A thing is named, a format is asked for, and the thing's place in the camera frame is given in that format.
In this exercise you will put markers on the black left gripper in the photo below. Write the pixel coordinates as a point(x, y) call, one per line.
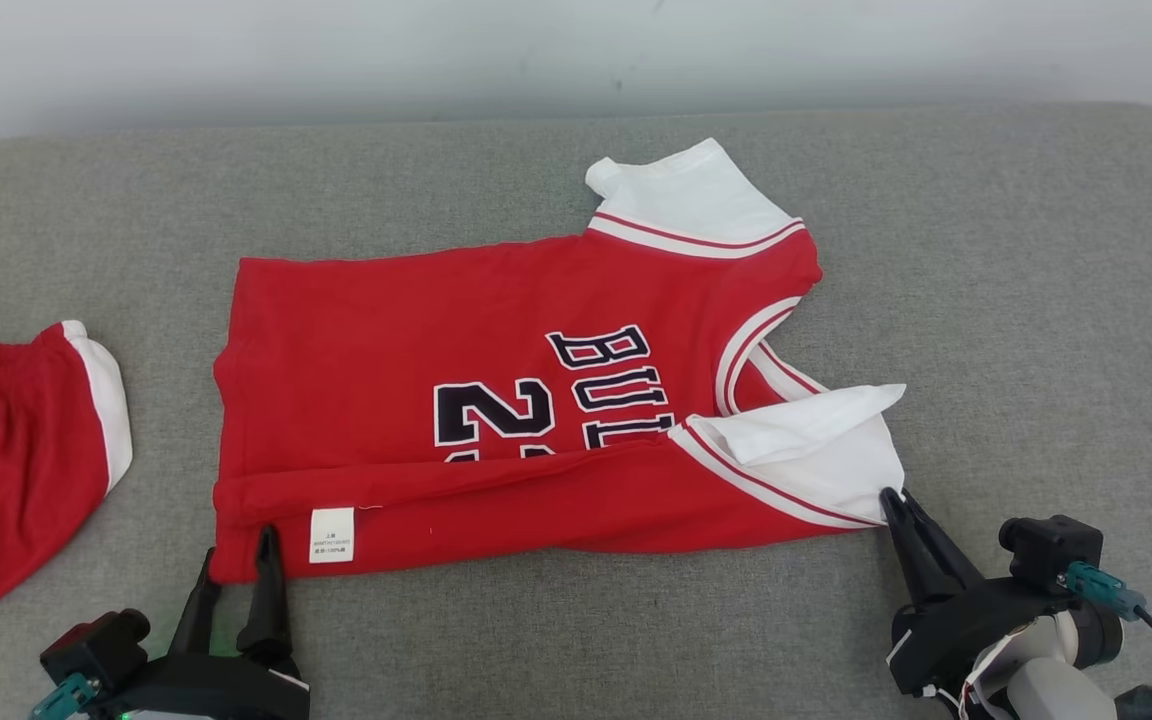
point(216, 690)

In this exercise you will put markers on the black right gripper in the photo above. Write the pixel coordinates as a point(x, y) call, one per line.
point(956, 635)

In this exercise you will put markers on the red shorts with white hem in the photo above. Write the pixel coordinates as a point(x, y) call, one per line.
point(16, 470)

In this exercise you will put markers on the red white-sleeved basketball jersey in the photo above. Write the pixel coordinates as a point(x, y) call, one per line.
point(386, 350)

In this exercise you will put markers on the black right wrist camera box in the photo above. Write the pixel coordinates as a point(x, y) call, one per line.
point(1046, 550)

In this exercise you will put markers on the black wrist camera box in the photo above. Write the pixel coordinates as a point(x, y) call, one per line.
point(96, 645)
point(1046, 550)

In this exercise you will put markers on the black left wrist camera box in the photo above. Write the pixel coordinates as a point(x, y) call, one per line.
point(96, 645)

